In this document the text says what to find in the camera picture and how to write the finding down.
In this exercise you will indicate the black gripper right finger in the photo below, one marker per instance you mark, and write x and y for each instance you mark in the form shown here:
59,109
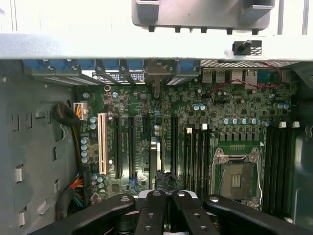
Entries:
244,215

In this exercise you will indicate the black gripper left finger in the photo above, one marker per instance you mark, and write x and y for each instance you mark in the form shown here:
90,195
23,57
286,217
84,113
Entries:
97,215

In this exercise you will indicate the silver locking lever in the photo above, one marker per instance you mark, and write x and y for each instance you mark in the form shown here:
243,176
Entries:
260,186

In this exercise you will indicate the CPU socket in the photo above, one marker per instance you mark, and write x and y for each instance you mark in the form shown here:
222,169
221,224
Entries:
237,181

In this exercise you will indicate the white expansion slot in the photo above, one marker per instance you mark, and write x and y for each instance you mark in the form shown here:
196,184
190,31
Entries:
102,144

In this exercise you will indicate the long black expansion slot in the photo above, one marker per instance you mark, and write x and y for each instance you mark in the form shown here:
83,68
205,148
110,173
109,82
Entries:
132,147
118,147
174,147

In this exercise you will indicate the short black expansion slot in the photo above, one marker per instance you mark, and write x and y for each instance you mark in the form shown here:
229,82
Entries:
146,124

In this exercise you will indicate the white power connector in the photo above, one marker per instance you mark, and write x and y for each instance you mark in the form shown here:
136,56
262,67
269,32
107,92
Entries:
80,111

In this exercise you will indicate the green motherboard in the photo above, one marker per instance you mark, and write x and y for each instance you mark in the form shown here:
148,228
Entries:
190,105

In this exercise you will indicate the blue slot retention clip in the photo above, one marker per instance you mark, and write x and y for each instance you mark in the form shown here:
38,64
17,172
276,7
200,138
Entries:
188,65
35,66
63,64
111,66
86,64
135,66

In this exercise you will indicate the open black PC case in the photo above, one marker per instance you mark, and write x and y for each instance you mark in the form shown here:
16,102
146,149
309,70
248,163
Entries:
73,46

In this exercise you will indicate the grey parts rack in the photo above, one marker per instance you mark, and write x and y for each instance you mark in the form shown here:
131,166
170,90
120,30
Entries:
195,14

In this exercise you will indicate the black intrusion switch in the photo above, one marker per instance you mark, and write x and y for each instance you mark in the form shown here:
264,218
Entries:
244,47

